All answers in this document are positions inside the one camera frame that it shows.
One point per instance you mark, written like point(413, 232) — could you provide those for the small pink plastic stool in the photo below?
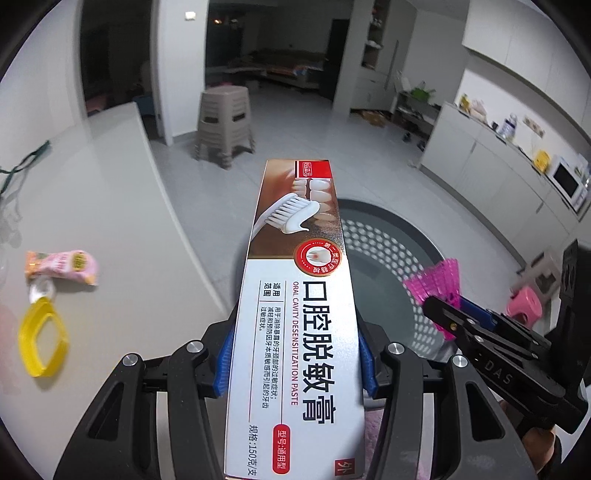
point(524, 302)

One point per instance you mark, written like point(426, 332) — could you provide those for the white counter cabinet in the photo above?
point(485, 175)

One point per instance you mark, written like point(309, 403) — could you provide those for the pink white bag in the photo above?
point(479, 107)

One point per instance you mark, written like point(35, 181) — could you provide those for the small beige plastic stool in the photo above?
point(538, 272)

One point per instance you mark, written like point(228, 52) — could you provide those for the cardboard box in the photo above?
point(373, 117)

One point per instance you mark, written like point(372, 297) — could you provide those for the white wall cabinet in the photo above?
point(503, 32)

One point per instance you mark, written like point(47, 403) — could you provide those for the shoe rack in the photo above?
point(415, 117)

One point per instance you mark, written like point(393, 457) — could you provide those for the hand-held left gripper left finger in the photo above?
point(221, 364)

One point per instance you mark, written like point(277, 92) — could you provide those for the white bottle blue label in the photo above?
point(509, 125)

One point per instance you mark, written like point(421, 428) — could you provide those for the tall white shelf cabinet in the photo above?
point(383, 69)

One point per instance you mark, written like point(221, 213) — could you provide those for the wall power outlet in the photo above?
point(533, 125)

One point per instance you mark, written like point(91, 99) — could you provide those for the low coffee table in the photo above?
point(240, 71)

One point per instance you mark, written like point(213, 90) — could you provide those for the dark sofa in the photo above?
point(286, 69)

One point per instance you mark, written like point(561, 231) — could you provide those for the grey perforated laundry basket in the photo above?
point(392, 258)

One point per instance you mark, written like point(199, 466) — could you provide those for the person's right hand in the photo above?
point(540, 452)

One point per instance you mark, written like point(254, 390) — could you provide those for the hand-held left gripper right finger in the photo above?
point(368, 369)

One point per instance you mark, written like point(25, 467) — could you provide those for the green bag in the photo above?
point(422, 93)

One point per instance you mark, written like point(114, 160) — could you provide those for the white microwave oven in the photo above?
point(565, 180)

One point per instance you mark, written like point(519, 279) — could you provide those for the pink snack packet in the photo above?
point(62, 266)

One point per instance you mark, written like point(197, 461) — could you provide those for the yellow plastic lid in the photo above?
point(25, 341)

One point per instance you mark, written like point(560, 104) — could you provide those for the pink ribbed plastic bottle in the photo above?
point(434, 281)

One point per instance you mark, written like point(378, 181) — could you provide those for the stack of beige plastic stools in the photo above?
point(224, 129)

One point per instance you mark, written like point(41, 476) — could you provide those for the pink fluffy rug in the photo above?
point(375, 429)

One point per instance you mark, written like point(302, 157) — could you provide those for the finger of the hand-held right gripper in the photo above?
point(475, 311)
point(445, 314)

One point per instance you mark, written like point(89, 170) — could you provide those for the red white toothpaste box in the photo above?
point(295, 323)

